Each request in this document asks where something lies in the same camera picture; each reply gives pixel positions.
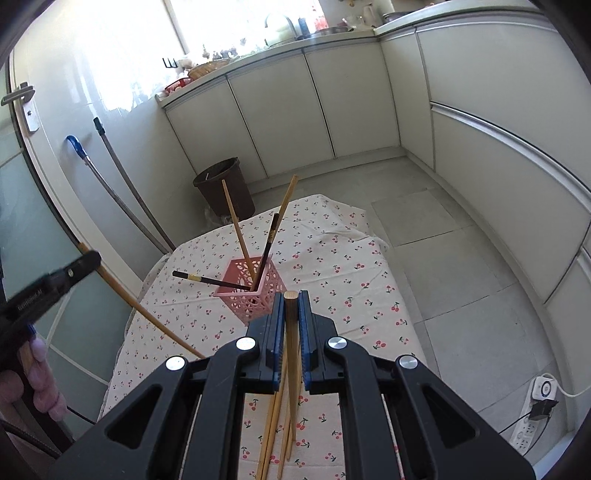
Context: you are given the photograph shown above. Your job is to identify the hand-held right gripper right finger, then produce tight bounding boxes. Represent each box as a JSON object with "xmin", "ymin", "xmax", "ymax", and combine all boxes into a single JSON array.
[{"xmin": 297, "ymin": 290, "xmax": 537, "ymax": 480}]

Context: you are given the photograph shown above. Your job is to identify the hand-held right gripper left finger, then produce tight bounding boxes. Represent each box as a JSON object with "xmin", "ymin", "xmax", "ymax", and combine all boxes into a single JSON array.
[{"xmin": 46, "ymin": 292, "xmax": 287, "ymax": 480}]

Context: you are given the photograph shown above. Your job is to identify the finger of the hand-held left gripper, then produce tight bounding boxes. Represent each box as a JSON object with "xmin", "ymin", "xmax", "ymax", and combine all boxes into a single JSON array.
[{"xmin": 47, "ymin": 250, "xmax": 102, "ymax": 296}]

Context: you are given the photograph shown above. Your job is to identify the pink perforated plastic basket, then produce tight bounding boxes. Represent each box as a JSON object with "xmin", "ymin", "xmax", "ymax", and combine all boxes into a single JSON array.
[{"xmin": 213, "ymin": 257, "xmax": 283, "ymax": 324}]

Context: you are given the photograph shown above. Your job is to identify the black chopstick with gold band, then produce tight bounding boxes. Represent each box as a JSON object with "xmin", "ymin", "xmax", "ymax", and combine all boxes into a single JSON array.
[
  {"xmin": 252, "ymin": 212, "xmax": 281, "ymax": 291},
  {"xmin": 172, "ymin": 270, "xmax": 254, "ymax": 292}
]

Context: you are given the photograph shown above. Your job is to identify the bundle of wooden chopsticks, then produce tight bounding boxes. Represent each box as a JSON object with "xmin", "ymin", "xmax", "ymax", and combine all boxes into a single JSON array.
[{"xmin": 255, "ymin": 392, "xmax": 301, "ymax": 480}]

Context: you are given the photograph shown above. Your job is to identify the person's left hand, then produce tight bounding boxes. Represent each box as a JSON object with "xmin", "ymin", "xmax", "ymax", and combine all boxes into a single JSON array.
[{"xmin": 0, "ymin": 339, "xmax": 70, "ymax": 421}]

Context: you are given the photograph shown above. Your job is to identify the cherry print tablecloth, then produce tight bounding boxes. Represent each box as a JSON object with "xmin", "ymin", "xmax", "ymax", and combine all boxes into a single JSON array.
[{"xmin": 99, "ymin": 194, "xmax": 428, "ymax": 480}]

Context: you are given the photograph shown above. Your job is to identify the frosted glass sliding door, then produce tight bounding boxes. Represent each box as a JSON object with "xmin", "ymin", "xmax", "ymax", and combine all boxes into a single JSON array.
[{"xmin": 0, "ymin": 69, "xmax": 139, "ymax": 462}]

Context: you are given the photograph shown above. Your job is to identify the dark brown trash bin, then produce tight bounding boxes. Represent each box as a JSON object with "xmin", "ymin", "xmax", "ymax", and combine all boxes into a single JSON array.
[{"xmin": 193, "ymin": 158, "xmax": 256, "ymax": 224}]

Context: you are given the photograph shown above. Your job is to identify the white power strip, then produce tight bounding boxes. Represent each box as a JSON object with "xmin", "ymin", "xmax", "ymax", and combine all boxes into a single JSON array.
[{"xmin": 512, "ymin": 375, "xmax": 561, "ymax": 456}]

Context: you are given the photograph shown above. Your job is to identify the white plug adapter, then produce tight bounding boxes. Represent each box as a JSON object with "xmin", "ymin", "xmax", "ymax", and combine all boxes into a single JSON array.
[{"xmin": 531, "ymin": 376, "xmax": 559, "ymax": 401}]

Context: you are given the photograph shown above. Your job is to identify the wicker basket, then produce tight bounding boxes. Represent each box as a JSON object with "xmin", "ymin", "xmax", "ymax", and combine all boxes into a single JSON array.
[{"xmin": 187, "ymin": 59, "xmax": 232, "ymax": 79}]

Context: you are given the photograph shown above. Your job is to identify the white kitchen cabinets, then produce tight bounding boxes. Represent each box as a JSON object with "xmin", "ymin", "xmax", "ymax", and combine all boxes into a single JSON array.
[{"xmin": 157, "ymin": 9, "xmax": 591, "ymax": 444}]

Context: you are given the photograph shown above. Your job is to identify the black plug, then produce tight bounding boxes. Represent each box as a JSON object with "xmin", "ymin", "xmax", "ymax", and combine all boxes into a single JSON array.
[{"xmin": 529, "ymin": 400, "xmax": 558, "ymax": 421}]

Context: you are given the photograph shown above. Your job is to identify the white kitchen countertop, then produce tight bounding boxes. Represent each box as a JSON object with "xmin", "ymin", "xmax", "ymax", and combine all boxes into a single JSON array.
[{"xmin": 154, "ymin": 0, "xmax": 591, "ymax": 100}]

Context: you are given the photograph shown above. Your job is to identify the bright kitchen window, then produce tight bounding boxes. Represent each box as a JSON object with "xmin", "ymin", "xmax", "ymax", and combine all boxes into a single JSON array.
[{"xmin": 164, "ymin": 0, "xmax": 324, "ymax": 56}]

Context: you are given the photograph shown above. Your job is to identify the pale green container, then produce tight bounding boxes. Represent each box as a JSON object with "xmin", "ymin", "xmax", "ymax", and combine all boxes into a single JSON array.
[{"xmin": 264, "ymin": 14, "xmax": 296, "ymax": 47}]

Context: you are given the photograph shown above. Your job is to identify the blue-handled mop pole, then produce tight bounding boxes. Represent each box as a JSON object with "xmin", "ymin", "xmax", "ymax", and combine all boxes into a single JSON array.
[{"xmin": 66, "ymin": 135, "xmax": 171, "ymax": 254}]

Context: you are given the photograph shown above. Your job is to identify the black cable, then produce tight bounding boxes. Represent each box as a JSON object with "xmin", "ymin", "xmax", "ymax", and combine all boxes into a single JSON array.
[{"xmin": 0, "ymin": 404, "xmax": 99, "ymax": 459}]

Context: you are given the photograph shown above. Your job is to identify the black-handled mop pole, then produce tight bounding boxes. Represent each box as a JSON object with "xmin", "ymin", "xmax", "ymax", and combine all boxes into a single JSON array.
[{"xmin": 93, "ymin": 117, "xmax": 176, "ymax": 252}]

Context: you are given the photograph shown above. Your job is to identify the metal door handle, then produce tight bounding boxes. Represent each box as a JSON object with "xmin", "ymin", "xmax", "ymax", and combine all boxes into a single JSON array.
[{"xmin": 0, "ymin": 83, "xmax": 37, "ymax": 133}]

